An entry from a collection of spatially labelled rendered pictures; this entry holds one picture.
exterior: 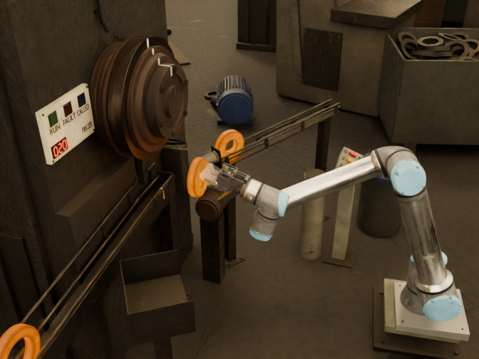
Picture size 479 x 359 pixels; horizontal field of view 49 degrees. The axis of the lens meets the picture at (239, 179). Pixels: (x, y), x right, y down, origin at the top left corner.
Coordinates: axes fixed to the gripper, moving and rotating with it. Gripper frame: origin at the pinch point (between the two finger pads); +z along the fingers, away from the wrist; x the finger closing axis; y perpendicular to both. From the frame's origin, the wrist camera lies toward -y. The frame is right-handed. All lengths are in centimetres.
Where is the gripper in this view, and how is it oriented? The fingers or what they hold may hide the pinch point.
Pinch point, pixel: (198, 172)
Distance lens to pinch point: 206.0
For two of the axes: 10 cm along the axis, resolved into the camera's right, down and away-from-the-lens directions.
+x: -3.1, 5.0, -8.1
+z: -9.1, -3.9, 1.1
